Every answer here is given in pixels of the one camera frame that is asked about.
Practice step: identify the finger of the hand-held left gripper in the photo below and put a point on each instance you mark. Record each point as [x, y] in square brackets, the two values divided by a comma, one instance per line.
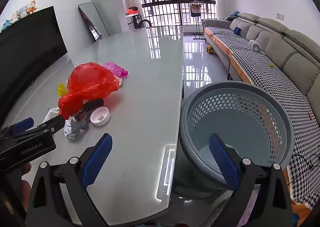
[23, 124]
[53, 123]

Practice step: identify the grey perforated plastic basket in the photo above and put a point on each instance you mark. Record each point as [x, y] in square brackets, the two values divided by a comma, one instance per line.
[240, 122]

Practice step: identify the pink plastic container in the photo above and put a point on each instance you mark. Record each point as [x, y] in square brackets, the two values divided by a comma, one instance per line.
[115, 68]

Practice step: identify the red plastic bag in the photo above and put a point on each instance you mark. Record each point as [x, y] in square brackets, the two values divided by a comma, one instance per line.
[92, 79]

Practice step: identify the white counter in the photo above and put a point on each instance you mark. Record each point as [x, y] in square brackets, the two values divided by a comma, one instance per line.
[132, 21]

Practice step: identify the yellow plastic wrapper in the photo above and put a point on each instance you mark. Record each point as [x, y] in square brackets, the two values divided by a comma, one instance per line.
[62, 89]

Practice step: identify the blue cloth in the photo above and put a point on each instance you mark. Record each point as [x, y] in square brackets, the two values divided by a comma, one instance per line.
[235, 13]

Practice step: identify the leaning floor mirror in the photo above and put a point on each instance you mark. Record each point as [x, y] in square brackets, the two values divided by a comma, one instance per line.
[92, 19]

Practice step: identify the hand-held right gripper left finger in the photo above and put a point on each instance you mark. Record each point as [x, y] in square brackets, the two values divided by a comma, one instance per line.
[97, 159]

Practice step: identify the garment on clothes stand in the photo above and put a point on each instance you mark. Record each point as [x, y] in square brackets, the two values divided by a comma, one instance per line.
[196, 8]

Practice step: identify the person's left hand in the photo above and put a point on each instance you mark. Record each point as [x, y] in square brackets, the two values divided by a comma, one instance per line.
[26, 168]

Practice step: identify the multicolour ball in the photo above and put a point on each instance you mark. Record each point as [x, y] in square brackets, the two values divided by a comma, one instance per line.
[210, 49]

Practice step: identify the grey sofa with checkered cover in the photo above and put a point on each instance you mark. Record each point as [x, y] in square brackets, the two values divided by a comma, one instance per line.
[270, 84]

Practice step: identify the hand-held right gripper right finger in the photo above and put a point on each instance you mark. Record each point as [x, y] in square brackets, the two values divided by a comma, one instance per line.
[223, 159]

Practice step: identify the white round plastic lid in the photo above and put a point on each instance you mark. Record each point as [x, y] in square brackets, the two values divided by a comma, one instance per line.
[100, 116]

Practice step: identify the black round-back chair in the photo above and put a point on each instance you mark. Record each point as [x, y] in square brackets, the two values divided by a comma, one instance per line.
[145, 22]

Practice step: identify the black floor clothes stand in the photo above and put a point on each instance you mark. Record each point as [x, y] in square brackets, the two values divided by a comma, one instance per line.
[199, 29]

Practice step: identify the black television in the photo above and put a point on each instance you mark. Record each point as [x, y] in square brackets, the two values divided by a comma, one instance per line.
[30, 49]

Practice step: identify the orange item on counter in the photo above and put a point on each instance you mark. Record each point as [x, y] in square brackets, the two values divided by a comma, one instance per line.
[131, 11]

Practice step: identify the dark spiky rubber toy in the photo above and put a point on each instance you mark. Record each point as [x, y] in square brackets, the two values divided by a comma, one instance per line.
[93, 106]

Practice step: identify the white wall outlet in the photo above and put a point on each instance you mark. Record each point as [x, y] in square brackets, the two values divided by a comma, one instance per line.
[280, 16]

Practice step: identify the pink patterned cloth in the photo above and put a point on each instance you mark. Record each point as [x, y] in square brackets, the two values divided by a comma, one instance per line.
[253, 202]

